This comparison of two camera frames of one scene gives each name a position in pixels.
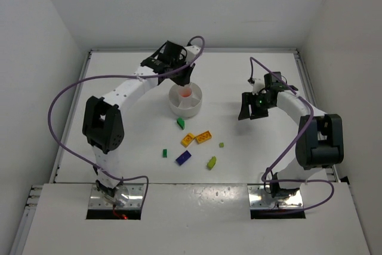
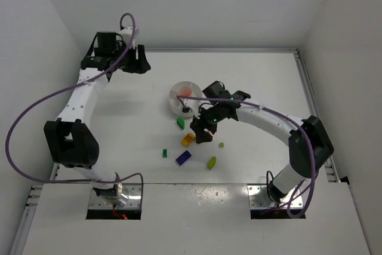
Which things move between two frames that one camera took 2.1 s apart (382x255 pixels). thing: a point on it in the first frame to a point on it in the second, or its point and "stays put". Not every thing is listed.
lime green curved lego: (211, 163) stays put
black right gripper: (252, 105) to (202, 125)
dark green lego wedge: (181, 123) stays put
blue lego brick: (183, 157) stays put
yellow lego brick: (187, 140) stays put
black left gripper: (183, 75) to (138, 61)
